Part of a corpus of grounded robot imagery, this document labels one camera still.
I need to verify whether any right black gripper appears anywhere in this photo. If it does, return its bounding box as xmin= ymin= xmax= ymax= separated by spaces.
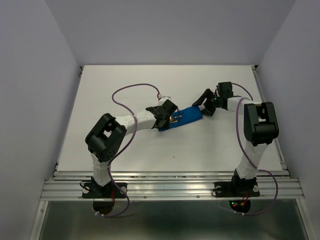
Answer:
xmin=191 ymin=88 xmax=222 ymax=116

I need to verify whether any gold spoon green handle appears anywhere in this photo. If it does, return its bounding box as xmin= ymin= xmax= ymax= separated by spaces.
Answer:
xmin=167 ymin=113 xmax=183 ymax=124

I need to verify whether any blue cloth napkin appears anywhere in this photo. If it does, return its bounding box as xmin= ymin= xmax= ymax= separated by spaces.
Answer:
xmin=158 ymin=106 xmax=203 ymax=132

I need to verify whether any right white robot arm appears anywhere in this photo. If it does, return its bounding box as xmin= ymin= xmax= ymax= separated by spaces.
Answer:
xmin=193 ymin=82 xmax=279 ymax=198

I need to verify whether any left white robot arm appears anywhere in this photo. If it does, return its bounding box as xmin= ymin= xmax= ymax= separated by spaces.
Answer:
xmin=85 ymin=98 xmax=178 ymax=198

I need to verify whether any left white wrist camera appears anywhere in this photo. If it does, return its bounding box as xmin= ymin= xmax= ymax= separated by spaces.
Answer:
xmin=158 ymin=96 xmax=171 ymax=105

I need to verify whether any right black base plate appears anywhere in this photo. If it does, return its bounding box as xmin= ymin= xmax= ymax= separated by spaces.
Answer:
xmin=214 ymin=181 xmax=260 ymax=198

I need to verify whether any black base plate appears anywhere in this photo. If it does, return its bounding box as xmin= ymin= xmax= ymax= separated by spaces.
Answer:
xmin=79 ymin=181 xmax=126 ymax=199
xmin=214 ymin=181 xmax=260 ymax=198

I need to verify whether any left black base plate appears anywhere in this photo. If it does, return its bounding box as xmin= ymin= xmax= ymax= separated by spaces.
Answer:
xmin=79 ymin=181 xmax=126 ymax=199

